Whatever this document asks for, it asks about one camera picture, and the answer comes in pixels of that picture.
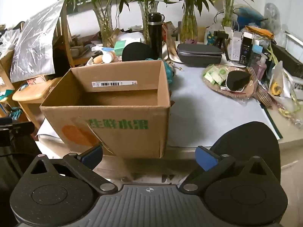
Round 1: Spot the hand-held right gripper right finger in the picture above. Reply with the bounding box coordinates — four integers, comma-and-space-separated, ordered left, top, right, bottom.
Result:
178, 146, 273, 193

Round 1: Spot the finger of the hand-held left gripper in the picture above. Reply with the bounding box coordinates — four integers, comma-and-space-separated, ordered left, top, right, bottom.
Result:
0, 122, 35, 137

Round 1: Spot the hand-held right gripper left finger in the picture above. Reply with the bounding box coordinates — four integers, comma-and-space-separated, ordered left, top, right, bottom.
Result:
26, 145, 118, 194

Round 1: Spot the printed cardboard box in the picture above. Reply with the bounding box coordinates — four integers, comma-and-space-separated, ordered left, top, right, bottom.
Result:
40, 60, 171, 159

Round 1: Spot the wicker basket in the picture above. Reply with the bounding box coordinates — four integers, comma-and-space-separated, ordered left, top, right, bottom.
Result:
201, 64, 259, 99

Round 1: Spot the black pouch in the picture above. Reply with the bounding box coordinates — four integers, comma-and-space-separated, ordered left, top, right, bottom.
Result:
226, 70, 251, 92

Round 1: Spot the wooden stool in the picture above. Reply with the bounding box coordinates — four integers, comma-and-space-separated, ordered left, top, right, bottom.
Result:
12, 77, 62, 131

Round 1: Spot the green white wipes packet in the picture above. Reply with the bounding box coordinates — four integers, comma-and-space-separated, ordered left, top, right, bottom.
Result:
204, 67, 219, 85
216, 67, 230, 86

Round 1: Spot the striped woven band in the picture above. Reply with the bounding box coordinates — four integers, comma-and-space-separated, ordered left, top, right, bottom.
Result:
246, 67, 273, 106

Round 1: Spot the clear plastic sheet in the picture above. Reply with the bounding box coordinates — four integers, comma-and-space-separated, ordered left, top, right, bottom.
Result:
11, 0, 67, 83

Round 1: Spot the blue mesh loofah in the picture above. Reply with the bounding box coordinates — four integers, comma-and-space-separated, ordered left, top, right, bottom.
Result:
165, 63, 176, 84

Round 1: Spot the white tray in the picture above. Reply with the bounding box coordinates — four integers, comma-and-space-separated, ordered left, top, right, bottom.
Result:
86, 52, 123, 67

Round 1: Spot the wooden chair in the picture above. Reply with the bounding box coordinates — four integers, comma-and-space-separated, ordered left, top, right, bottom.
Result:
55, 0, 93, 68

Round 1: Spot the orange bottle white cap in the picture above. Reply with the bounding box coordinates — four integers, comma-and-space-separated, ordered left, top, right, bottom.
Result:
102, 52, 117, 64

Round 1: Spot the grey zip case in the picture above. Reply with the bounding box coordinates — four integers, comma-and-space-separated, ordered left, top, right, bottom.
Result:
176, 43, 223, 65

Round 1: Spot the pink soap bottle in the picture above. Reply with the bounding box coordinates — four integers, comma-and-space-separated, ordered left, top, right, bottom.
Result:
257, 53, 268, 81

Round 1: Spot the blue white bowl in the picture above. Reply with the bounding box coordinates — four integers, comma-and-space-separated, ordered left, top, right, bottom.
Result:
92, 45, 115, 53

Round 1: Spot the white plastic bag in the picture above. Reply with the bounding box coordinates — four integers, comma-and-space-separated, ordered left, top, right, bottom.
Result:
269, 61, 297, 105

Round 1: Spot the green white carton box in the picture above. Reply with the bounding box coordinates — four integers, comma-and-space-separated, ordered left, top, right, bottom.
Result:
114, 32, 145, 53

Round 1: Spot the black tall box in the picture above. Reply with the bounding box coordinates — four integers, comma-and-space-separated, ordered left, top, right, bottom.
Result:
239, 32, 254, 66

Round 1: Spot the white tall box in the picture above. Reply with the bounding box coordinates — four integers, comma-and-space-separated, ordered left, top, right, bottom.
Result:
231, 31, 243, 61

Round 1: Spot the black tripod stand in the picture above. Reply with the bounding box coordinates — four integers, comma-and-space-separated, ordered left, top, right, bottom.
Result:
213, 31, 230, 61

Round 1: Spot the brown paper bag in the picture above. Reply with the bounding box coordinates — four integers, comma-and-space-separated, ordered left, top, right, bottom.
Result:
111, 28, 124, 43

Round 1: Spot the long black box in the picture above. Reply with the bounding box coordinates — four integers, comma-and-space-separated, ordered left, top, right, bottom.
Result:
271, 44, 303, 76

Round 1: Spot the lucky bamboo in glass vase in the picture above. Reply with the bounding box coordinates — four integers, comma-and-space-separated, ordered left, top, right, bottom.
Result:
166, 0, 213, 44
64, 0, 123, 48
213, 0, 257, 29
129, 0, 171, 45

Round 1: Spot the black thermos bottle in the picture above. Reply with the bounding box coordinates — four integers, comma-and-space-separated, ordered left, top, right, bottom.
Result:
148, 12, 165, 59

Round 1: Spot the orange yellow bag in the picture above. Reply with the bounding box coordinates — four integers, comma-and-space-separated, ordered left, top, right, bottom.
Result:
245, 26, 274, 40

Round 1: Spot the blue bag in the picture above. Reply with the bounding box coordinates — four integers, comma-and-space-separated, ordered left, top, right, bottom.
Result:
234, 7, 266, 24

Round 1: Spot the wooden bead string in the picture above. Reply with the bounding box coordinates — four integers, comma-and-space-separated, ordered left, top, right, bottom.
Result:
167, 61, 185, 73

